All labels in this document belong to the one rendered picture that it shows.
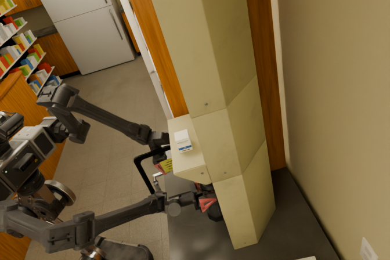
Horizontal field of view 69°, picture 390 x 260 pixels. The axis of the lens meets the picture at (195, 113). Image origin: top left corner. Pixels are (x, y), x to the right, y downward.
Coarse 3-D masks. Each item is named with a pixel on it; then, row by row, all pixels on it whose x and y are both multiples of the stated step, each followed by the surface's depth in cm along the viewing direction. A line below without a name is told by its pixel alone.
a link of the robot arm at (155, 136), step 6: (150, 132) 135; (156, 132) 132; (162, 132) 131; (150, 138) 133; (156, 138) 131; (162, 138) 130; (168, 138) 133; (144, 144) 133; (156, 144) 134; (162, 144) 132; (168, 144) 132
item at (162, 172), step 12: (156, 156) 128; (168, 156) 130; (144, 168) 130; (156, 168) 132; (168, 168) 134; (156, 180) 136; (168, 180) 138; (180, 180) 140; (168, 192) 143; (180, 192) 145
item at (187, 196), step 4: (188, 192) 126; (180, 196) 126; (184, 196) 125; (188, 196) 124; (192, 196) 123; (196, 196) 126; (180, 200) 124; (184, 200) 124; (188, 200) 124; (192, 200) 124; (184, 204) 124; (188, 204) 125; (196, 208) 124
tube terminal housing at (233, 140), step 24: (240, 96) 89; (192, 120) 84; (216, 120) 86; (240, 120) 92; (216, 144) 91; (240, 144) 95; (264, 144) 112; (216, 168) 97; (240, 168) 99; (264, 168) 117; (216, 192) 104; (240, 192) 106; (264, 192) 122; (240, 216) 115; (264, 216) 128; (240, 240) 125
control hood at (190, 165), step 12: (168, 120) 121; (180, 120) 119; (192, 132) 111; (192, 144) 105; (180, 156) 102; (192, 156) 100; (180, 168) 97; (192, 168) 96; (204, 168) 96; (192, 180) 99; (204, 180) 100
